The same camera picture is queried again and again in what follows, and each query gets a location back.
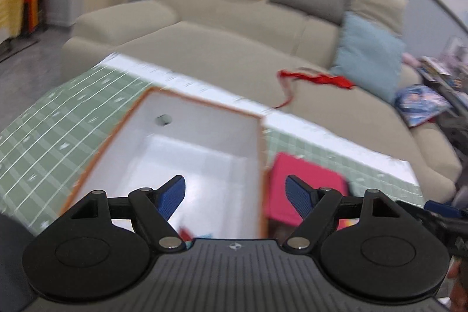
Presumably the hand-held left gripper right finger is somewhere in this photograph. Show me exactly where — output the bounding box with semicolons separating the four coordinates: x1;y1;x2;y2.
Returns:
282;175;403;255

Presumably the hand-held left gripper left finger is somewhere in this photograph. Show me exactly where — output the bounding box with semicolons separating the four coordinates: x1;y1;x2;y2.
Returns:
69;175;187;255

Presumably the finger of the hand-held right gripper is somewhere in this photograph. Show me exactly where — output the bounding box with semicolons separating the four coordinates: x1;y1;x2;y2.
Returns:
397;200;465;227

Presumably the pink cloth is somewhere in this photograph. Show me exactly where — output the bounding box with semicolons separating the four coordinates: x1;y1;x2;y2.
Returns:
264;152;350;227

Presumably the white box with orange rim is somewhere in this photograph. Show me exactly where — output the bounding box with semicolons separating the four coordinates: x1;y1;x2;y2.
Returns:
58;87;269;240

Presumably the blue printed cushion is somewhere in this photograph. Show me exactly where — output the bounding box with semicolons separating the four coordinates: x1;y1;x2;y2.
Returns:
394;83;454;128

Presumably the red ribbon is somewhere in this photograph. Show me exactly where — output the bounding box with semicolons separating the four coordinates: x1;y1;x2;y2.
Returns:
272;68;356;110

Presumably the cluttered side table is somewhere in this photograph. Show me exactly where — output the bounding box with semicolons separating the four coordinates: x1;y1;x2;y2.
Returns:
417;36;468;137

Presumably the stack of books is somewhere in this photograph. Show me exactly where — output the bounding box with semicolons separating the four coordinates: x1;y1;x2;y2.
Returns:
419;56;452;77

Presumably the beige sofa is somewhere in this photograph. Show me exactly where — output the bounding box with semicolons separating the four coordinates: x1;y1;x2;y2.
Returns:
60;0;463;205

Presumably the light blue pillow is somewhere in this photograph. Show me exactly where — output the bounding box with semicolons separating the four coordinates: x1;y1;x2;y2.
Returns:
329;11;407;104

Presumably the beige cushion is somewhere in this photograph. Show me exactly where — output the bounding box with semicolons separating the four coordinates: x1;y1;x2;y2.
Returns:
345;0;408;38

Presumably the red and orange rack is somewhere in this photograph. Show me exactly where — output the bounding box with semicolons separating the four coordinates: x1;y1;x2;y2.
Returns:
22;0;48;35

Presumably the yellow cloth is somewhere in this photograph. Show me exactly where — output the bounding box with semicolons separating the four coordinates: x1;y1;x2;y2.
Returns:
0;0;24;38

